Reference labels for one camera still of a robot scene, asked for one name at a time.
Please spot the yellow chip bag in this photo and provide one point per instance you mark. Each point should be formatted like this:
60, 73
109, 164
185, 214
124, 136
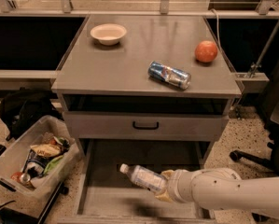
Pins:
46, 150

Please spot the black drawer handle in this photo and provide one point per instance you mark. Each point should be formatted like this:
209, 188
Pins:
146, 126

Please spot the red apple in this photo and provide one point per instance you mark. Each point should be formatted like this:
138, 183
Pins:
206, 51

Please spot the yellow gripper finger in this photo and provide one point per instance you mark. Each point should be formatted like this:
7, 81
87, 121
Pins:
164, 197
167, 174

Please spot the black backpack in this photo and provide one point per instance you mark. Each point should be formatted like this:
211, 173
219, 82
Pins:
21, 109

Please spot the grey drawer cabinet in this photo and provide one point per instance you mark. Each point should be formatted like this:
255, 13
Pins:
99, 78

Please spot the crushed blue soda can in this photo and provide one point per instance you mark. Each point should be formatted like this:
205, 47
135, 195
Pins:
170, 75

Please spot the clear plastic water bottle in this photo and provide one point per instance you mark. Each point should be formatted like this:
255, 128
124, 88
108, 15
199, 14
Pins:
144, 178

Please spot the clear plastic storage bin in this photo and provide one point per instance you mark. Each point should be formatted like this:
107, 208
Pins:
30, 200

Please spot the grey open drawer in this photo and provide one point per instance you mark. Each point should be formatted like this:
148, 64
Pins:
106, 196

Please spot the black office chair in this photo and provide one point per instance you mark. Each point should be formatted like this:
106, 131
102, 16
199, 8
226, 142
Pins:
269, 108

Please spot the white bowl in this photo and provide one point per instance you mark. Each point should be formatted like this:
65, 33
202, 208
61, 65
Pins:
108, 34

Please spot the metal clamp rod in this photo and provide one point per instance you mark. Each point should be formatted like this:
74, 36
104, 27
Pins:
255, 66

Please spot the red soda can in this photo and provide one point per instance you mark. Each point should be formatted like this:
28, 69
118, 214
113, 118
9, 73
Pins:
22, 178

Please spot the green snack packet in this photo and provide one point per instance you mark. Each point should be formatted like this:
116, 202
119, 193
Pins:
52, 164

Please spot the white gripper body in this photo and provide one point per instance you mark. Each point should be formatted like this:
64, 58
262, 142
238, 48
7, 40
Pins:
175, 184

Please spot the grey closed top drawer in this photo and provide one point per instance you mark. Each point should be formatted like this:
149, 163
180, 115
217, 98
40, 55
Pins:
108, 125

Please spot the dark blue snack bag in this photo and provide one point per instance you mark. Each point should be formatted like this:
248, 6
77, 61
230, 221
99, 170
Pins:
35, 164

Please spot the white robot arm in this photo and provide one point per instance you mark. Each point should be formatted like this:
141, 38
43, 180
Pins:
222, 189

